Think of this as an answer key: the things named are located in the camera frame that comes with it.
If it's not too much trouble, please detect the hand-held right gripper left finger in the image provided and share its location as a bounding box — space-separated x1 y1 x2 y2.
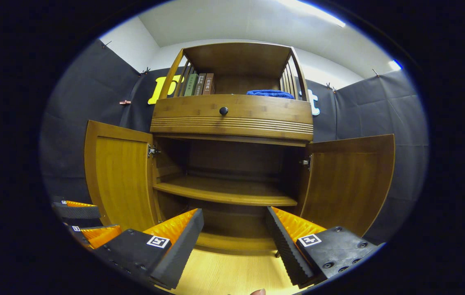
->
93 208 205 290

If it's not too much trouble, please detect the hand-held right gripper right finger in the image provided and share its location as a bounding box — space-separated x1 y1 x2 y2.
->
266 206 385 287

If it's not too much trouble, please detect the wooden shoe cabinet door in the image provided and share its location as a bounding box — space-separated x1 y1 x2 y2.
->
84 120 159 232
298 134 396 237

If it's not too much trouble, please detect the wooden double-door shoe cabinet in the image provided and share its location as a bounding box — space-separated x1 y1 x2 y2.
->
84 42 396 251

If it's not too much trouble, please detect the wooden inner shelf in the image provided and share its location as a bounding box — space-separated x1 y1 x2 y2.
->
153 176 298 207

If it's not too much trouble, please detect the wooden drawer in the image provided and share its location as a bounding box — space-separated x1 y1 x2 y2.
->
150 94 314 142

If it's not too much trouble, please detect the blue towel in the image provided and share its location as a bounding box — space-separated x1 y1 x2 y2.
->
246 89 295 100

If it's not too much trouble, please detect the brown book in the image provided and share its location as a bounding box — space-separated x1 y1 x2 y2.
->
202 73 215 95

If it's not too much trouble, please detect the black backdrop cloth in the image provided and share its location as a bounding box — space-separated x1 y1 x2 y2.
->
40 39 429 246

